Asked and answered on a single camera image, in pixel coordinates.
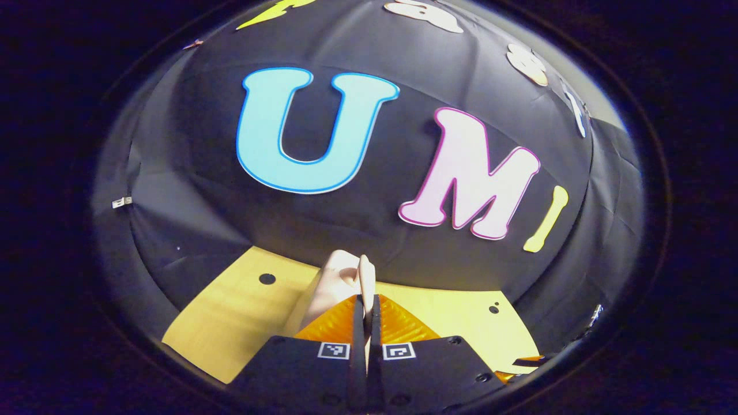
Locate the copper clip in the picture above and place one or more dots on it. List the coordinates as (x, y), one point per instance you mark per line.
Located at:
(194, 44)

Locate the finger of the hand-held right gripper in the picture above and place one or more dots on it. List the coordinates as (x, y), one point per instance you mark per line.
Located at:
(527, 362)

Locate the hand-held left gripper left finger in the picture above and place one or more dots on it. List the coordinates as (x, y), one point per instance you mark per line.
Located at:
(305, 372)

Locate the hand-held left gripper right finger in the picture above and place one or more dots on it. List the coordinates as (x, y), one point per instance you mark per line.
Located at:
(426, 372)

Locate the black backdrop cloth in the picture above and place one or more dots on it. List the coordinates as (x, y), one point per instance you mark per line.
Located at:
(369, 225)

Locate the pink hard-shell suitcase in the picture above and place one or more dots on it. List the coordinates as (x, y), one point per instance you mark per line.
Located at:
(334, 288)

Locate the silver clip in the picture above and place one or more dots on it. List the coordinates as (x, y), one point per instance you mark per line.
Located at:
(121, 202)

